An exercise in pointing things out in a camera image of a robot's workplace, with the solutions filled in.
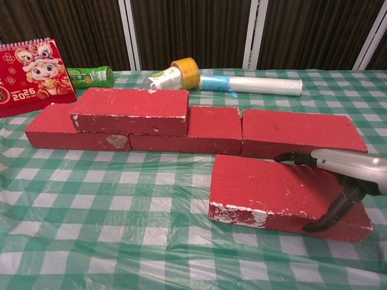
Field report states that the yellow tape roll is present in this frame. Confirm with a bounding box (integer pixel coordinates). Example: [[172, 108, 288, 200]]
[[170, 57, 201, 91]]

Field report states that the plastic bag roll blue band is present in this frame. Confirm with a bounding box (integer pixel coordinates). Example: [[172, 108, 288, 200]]
[[198, 75, 304, 97]]

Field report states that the clear bottle white label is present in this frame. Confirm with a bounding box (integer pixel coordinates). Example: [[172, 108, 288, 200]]
[[148, 66, 185, 91]]

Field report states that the red spiral desk calendar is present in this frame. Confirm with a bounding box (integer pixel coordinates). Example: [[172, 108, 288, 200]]
[[0, 37, 77, 118]]

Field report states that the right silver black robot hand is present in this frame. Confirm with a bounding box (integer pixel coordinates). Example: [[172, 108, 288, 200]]
[[273, 147, 387, 233]]

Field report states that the white partition frame post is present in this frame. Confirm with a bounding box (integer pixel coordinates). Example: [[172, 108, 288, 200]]
[[117, 0, 143, 71], [355, 0, 387, 71], [243, 0, 268, 70]]

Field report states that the green drink bottle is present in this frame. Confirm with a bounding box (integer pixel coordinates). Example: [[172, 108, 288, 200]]
[[66, 65, 115, 89]]

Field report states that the green checked tablecloth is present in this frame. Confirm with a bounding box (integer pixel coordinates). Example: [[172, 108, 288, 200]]
[[0, 68, 387, 290]]

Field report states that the red foam brick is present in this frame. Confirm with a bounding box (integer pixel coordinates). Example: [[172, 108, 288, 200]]
[[69, 87, 190, 137], [128, 106, 244, 156], [241, 109, 369, 161], [24, 103, 133, 152], [207, 154, 374, 243]]

